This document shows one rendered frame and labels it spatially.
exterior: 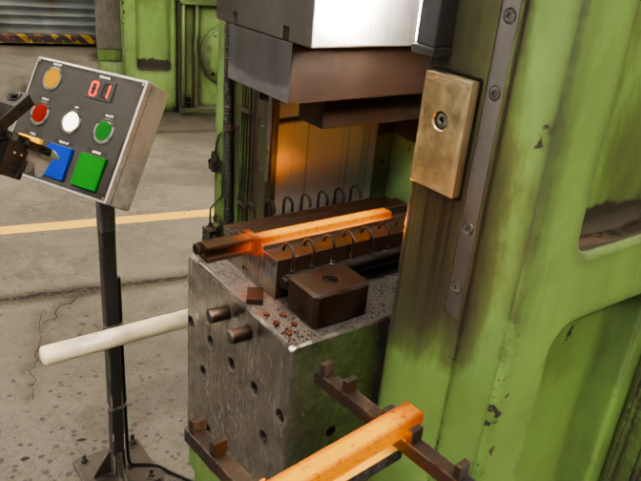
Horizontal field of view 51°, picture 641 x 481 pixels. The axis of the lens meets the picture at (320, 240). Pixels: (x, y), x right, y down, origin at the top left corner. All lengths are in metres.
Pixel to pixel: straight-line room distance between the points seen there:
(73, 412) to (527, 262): 1.81
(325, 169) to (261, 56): 0.45
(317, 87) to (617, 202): 0.53
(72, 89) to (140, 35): 4.32
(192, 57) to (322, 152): 4.48
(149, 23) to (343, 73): 4.87
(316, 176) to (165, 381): 1.26
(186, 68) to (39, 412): 3.98
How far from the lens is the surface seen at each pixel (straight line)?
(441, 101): 0.99
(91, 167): 1.54
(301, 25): 1.05
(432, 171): 1.02
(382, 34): 1.11
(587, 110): 0.93
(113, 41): 6.17
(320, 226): 1.29
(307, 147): 1.47
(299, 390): 1.15
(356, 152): 1.56
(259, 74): 1.15
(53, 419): 2.44
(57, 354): 1.61
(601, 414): 1.45
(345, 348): 1.17
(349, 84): 1.15
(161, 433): 2.33
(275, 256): 1.20
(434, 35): 0.98
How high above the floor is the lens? 1.52
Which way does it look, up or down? 25 degrees down
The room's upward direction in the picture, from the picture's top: 5 degrees clockwise
